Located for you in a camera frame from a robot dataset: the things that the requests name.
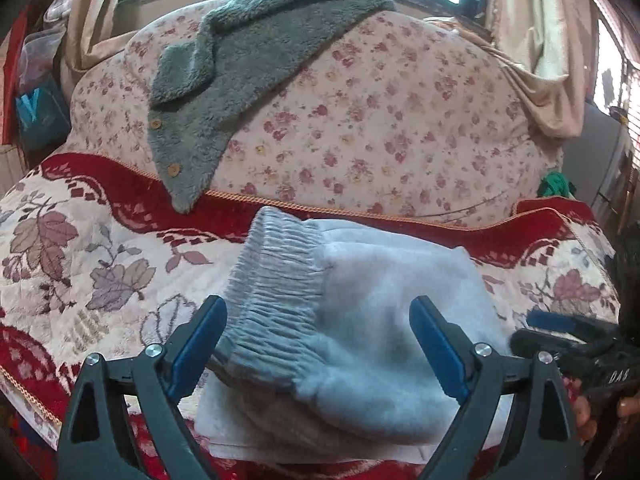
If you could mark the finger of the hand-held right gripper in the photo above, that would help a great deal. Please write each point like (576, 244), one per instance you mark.
(550, 346)
(565, 322)

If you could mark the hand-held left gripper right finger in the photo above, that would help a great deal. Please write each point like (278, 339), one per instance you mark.
(440, 350)

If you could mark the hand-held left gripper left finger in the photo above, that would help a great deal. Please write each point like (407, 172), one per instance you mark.
(192, 347)

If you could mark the light grey fleece pants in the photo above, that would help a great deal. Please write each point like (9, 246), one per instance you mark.
(380, 335)

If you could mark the person's right hand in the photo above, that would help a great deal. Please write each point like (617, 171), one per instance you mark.
(585, 417)

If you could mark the green cloth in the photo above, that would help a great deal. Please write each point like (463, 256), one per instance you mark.
(554, 185)

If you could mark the red and cream leaf blanket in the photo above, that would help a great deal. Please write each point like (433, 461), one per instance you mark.
(75, 260)

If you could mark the grey cabinet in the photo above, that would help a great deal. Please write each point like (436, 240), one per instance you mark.
(597, 160)

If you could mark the floral pink cushion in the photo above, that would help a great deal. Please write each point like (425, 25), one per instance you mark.
(390, 125)

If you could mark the side window with blinds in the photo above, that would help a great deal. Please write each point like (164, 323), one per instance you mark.
(607, 60)

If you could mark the teal box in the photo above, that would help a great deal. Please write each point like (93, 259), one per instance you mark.
(42, 115)

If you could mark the beige curtain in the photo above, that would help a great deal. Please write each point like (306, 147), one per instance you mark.
(540, 40)
(92, 25)

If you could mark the green fleece jacket with buttons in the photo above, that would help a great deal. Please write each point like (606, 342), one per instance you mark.
(260, 60)

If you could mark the clear plastic bag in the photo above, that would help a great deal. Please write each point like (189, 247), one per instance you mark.
(42, 57)

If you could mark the red flat board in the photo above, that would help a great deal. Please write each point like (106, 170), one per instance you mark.
(12, 75)

